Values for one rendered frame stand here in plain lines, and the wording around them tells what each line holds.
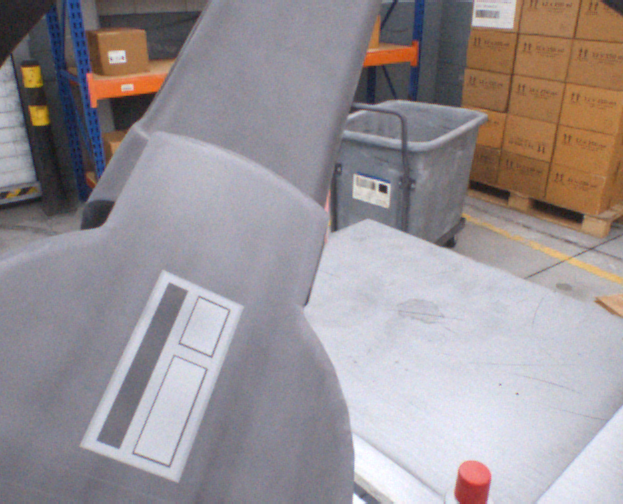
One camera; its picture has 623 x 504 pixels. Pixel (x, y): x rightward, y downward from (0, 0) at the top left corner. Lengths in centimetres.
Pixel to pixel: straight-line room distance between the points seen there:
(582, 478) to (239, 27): 87
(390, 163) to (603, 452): 206
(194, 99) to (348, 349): 108
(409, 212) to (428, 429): 196
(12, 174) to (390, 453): 389
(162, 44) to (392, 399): 406
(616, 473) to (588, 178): 311
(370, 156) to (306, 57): 273
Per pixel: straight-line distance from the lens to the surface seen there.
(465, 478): 64
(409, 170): 282
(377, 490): 84
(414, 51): 517
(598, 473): 99
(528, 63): 407
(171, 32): 487
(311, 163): 16
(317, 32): 19
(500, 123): 422
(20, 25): 56
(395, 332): 128
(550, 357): 129
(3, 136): 450
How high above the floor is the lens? 154
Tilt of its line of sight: 26 degrees down
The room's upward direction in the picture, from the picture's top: straight up
